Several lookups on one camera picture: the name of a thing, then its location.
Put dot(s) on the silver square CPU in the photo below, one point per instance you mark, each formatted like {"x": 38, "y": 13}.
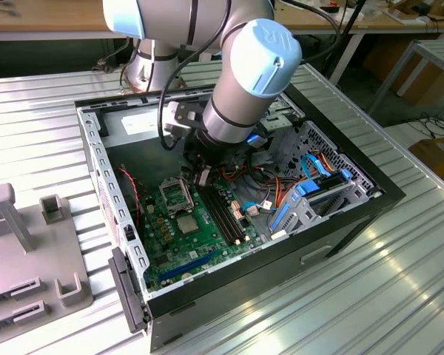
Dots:
{"x": 188, "y": 225}

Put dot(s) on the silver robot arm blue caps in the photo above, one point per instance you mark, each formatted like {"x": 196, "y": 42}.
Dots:
{"x": 244, "y": 74}

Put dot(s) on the black RAM slot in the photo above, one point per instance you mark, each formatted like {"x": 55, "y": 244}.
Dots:
{"x": 222, "y": 214}
{"x": 230, "y": 211}

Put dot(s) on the grey power supply box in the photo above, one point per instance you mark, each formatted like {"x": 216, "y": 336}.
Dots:
{"x": 140, "y": 162}

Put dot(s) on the grey metal drive bay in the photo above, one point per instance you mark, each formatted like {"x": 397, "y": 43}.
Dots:
{"x": 281, "y": 140}

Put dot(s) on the black case fan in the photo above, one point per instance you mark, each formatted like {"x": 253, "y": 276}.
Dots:
{"x": 130, "y": 201}

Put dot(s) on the green motherboard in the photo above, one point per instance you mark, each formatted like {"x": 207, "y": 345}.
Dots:
{"x": 177, "y": 251}

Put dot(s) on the hard disk in blue carrier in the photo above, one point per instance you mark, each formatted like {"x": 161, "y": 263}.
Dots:
{"x": 309, "y": 186}

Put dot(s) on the grey metal disk bay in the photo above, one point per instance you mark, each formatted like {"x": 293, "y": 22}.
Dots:
{"x": 294, "y": 222}

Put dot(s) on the blue expansion slot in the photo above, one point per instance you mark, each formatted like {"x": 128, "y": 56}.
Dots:
{"x": 188, "y": 265}

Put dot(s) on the black open PC case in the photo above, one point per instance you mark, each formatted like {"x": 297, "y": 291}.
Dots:
{"x": 244, "y": 303}

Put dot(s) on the black plastic case bezel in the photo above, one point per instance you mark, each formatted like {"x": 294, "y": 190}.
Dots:
{"x": 127, "y": 292}

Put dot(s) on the white box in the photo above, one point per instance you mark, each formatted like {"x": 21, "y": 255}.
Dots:
{"x": 340, "y": 15}

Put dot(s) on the black tripod leg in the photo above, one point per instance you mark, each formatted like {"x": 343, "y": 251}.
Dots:
{"x": 354, "y": 15}

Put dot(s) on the tall brown cardboard box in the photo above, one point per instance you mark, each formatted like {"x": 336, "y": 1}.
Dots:
{"x": 388, "y": 59}

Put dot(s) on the grey parts rack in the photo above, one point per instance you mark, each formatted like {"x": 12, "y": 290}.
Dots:
{"x": 7, "y": 259}

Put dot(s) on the flat cardboard box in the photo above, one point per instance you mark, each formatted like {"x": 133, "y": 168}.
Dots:
{"x": 440, "y": 155}

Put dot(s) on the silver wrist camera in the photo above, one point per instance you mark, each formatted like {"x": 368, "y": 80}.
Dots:
{"x": 177, "y": 125}

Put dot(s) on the wooden desk white frame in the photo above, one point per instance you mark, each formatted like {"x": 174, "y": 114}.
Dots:
{"x": 40, "y": 18}

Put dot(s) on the grey metal shelf frame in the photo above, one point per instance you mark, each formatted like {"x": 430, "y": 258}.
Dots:
{"x": 436, "y": 48}

